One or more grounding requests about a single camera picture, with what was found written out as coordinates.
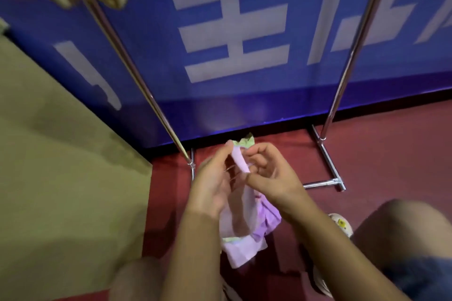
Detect person's right hand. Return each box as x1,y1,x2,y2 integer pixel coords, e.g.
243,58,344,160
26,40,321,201
243,142,308,222

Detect person's left hand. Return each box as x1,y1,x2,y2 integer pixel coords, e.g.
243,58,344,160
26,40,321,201
186,140,236,221

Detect pink garment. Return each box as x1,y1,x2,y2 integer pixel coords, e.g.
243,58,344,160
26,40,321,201
218,133,283,269

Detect person's left forearm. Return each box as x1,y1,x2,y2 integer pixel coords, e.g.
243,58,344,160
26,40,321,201
160,206,227,301

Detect person's right forearm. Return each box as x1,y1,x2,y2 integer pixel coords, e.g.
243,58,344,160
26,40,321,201
282,194,414,301

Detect metal clothes rack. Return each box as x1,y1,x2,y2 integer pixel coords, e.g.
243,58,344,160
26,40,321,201
83,0,400,193

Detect white right shoe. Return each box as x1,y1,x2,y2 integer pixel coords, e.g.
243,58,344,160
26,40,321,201
309,213,354,298

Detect white shoe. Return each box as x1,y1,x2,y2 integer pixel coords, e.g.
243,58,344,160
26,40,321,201
221,280,243,301
309,213,354,298

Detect white left shoe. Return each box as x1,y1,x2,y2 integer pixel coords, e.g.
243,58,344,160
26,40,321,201
221,280,243,301

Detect blue banner with white print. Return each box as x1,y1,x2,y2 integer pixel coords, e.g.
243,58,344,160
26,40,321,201
0,0,452,150

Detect person's left leg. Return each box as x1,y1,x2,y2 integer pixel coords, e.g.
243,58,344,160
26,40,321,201
109,256,168,301

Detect person's leg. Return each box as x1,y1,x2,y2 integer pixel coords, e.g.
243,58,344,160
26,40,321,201
109,256,168,301
352,198,452,277

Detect person's right leg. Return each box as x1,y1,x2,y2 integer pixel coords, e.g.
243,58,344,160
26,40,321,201
352,198,452,277

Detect beige cloth sheet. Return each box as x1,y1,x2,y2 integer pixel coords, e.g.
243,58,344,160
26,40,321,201
0,17,153,301

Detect blue shorts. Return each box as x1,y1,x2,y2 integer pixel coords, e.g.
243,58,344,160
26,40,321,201
379,256,452,301

